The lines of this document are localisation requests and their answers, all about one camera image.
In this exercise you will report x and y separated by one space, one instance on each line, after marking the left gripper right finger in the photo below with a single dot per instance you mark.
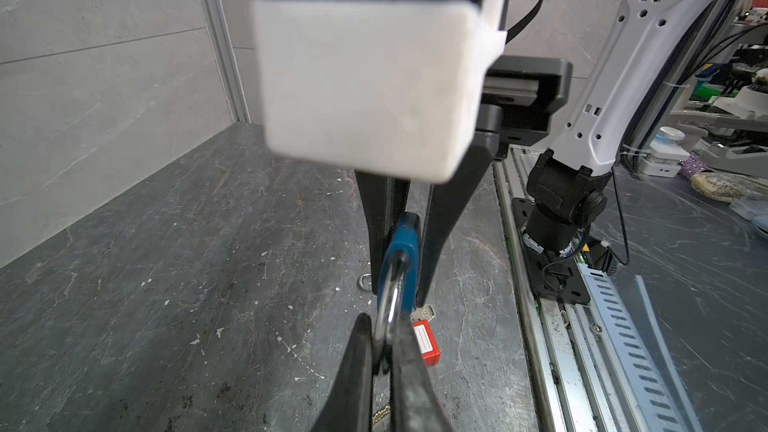
414 403

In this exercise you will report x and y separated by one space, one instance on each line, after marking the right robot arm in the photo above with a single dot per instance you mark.
651 40

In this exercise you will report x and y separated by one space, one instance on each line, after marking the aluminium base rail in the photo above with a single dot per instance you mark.
594 367

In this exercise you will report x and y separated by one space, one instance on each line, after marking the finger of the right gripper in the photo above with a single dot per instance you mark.
383 199

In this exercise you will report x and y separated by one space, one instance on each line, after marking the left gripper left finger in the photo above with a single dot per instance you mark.
349 403

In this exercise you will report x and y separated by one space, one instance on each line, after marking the blue padlock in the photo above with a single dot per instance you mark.
399 277

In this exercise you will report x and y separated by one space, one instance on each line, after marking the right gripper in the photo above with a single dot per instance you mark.
519 96

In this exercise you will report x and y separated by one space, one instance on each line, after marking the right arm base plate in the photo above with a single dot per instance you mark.
551 275

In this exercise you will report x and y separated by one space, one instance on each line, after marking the red padlock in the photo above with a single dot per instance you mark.
427 342

